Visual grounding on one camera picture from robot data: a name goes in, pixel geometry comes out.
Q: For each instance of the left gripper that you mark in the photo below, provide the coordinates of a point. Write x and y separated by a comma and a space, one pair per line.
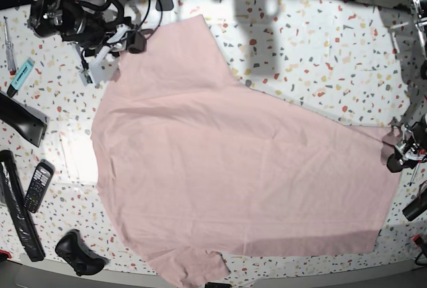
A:
411, 149

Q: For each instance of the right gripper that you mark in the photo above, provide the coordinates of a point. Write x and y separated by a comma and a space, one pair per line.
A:
116, 42

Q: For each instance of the pink T-shirt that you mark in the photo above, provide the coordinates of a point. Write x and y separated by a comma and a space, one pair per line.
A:
192, 164

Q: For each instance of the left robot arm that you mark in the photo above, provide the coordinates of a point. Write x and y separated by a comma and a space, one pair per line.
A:
418, 12

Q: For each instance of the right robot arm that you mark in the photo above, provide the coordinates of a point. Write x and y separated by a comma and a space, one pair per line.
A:
93, 28

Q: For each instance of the small red black clip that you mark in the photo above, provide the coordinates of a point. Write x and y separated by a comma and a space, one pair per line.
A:
417, 240

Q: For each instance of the turquoise highlighter marker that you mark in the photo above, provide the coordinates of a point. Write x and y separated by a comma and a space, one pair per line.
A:
20, 77

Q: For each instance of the black remote control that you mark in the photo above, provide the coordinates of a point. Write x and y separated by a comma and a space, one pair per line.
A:
40, 181

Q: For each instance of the long black wrapped bar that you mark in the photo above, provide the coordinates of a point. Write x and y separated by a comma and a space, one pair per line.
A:
14, 200

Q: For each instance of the black game controller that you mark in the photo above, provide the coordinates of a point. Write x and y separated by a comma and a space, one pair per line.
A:
77, 254

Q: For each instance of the red clamp at left edge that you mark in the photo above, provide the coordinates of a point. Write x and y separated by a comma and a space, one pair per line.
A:
4, 255

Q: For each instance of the red handle screwdriver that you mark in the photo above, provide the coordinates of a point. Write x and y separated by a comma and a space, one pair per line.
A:
414, 174

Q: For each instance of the black cylinder with wires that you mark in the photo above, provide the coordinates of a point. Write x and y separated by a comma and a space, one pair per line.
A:
418, 205

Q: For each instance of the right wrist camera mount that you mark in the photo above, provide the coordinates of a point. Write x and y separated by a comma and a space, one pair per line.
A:
92, 72

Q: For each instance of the clear handle screwdriver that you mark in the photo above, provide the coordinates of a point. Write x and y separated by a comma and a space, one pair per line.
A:
9, 50

